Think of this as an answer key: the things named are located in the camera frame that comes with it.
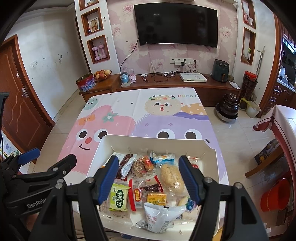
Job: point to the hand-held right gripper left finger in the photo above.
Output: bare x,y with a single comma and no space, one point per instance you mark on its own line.
106,183

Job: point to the blue white snack packet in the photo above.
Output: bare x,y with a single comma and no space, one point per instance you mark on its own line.
163,158

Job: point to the puffed rice cake packet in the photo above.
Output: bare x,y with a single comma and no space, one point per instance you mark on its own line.
172,178

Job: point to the white power strip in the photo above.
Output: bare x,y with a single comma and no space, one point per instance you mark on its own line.
179,62

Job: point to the red round tin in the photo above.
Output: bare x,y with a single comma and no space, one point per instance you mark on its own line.
86,83

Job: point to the wooden television cabinet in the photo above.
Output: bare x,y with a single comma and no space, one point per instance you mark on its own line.
161,87

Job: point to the cartoon printed tablecloth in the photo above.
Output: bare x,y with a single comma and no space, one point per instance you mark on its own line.
115,125

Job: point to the blueberry print pastry packet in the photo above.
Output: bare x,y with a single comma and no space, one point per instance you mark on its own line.
187,205

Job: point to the large clear biscuit packet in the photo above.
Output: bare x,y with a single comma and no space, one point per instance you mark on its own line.
115,214

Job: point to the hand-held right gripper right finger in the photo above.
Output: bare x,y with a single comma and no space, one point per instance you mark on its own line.
190,183

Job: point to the red orange snack packet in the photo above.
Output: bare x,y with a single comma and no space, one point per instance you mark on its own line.
148,162

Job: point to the white set-top box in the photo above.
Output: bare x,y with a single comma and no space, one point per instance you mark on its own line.
192,77

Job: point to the clear nut bar packet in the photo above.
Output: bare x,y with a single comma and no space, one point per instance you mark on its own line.
138,168

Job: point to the dark ceramic pot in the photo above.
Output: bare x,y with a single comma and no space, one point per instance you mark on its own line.
227,104

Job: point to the picture frame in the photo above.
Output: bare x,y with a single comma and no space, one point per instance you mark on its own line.
94,25

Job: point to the white paper sheet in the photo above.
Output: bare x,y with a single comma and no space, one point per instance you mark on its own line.
233,84

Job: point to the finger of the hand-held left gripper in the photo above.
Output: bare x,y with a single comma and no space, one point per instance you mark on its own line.
62,165
29,155

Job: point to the brown snack packet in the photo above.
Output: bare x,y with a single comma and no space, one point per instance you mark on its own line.
126,165

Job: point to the cloth-covered side table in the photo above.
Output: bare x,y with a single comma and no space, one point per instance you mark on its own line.
284,129

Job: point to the printed cardboard box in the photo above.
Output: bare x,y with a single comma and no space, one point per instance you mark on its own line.
266,151

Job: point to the blue snow globe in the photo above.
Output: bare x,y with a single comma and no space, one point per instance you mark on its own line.
124,77

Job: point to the white red snack bag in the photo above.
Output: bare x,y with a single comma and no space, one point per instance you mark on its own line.
159,216

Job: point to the pink dumbbell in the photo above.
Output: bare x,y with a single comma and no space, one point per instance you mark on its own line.
103,52
96,53

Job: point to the wooden door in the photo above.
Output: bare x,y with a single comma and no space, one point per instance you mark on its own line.
20,99

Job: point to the tall red-lidded jar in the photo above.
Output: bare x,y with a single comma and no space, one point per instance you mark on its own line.
248,89

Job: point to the fruit bowl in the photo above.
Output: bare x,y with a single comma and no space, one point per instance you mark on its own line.
103,75

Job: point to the mop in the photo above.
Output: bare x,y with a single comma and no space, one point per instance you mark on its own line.
259,61

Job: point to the pink toy figure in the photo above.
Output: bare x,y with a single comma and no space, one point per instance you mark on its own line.
132,78

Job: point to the black wall television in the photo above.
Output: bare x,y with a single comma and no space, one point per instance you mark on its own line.
175,24

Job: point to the green snack packet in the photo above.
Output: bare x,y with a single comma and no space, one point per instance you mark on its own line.
119,197

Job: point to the dark grey air fryer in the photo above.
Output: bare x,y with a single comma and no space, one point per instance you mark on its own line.
220,70

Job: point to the dark red snack packet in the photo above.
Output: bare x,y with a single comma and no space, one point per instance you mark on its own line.
153,187

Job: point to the white plastic bucket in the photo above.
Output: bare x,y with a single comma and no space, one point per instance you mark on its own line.
253,110

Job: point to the long red white snack packet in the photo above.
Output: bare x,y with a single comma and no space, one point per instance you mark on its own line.
136,195

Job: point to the white plastic tray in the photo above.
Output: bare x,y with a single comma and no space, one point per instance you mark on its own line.
161,144

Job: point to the red plastic bucket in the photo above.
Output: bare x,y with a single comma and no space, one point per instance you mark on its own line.
276,197

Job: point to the wooden kitchen cabinet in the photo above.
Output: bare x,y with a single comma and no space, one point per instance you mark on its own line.
286,88

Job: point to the steel basin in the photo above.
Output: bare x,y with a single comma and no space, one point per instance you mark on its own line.
227,117

